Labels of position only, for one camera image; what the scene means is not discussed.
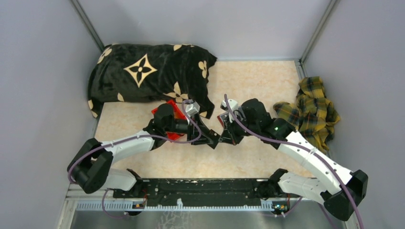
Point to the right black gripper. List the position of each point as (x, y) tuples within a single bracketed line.
[(230, 137)]

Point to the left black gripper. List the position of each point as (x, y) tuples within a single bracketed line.
[(203, 139)]

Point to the black credit card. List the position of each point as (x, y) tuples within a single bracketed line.
[(213, 140)]

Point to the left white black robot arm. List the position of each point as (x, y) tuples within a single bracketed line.
[(91, 166)]

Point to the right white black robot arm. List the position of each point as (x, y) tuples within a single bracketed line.
[(337, 188)]

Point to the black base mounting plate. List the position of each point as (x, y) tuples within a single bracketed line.
[(234, 192)]

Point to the yellow plaid cloth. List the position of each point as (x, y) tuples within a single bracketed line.
[(312, 113)]

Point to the black floral pillow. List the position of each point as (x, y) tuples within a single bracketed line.
[(140, 73)]

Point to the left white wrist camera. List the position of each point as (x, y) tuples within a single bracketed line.
[(191, 108)]

